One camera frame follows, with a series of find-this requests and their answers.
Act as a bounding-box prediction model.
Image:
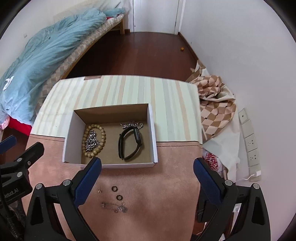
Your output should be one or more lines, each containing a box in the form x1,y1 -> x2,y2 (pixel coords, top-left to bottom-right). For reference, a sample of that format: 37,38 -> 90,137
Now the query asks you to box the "thin silver necklace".
100,201 -> 129,214

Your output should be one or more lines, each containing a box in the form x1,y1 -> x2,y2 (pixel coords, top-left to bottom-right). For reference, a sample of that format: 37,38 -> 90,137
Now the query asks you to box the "chunky silver chain bracelet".
84,129 -> 97,153

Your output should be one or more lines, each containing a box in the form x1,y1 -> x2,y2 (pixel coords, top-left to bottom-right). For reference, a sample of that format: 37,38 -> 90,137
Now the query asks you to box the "wooden bead bracelet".
81,123 -> 107,159

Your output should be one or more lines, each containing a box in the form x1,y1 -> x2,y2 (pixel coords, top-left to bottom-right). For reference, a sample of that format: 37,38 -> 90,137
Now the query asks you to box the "black smart band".
118,126 -> 142,160

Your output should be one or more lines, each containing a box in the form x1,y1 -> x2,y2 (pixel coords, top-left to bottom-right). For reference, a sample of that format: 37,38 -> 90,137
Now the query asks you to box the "silver link bracelet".
119,121 -> 143,130

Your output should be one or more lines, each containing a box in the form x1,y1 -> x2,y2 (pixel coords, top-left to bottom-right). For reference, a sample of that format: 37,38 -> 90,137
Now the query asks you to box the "white red printed bag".
202,149 -> 228,180

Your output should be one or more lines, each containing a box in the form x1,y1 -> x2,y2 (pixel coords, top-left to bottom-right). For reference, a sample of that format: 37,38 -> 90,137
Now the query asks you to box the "light blue duvet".
1,8 -> 126,125

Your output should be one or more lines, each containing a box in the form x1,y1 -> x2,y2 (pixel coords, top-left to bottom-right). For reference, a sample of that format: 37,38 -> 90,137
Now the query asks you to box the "white paper on duvet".
3,76 -> 14,91

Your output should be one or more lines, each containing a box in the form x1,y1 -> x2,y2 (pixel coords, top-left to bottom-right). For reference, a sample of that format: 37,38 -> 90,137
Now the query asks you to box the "bed with patterned mattress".
1,1 -> 129,129

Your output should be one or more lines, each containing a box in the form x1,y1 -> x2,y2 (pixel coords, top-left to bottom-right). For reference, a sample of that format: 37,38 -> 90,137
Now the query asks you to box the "brown checkered blanket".
186,60 -> 237,142

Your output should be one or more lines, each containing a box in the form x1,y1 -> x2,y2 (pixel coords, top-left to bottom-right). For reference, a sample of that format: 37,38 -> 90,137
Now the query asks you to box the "white cardboard box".
62,103 -> 158,168

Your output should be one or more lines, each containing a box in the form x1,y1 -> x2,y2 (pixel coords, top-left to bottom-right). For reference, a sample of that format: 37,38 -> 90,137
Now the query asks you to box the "white door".
128,0 -> 186,35

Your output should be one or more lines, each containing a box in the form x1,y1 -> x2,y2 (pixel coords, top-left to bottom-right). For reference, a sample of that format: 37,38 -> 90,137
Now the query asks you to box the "white charger with cable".
235,170 -> 261,183

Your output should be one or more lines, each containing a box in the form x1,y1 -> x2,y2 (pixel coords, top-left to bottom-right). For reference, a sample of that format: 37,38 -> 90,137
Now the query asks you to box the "wall socket strip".
238,108 -> 261,175

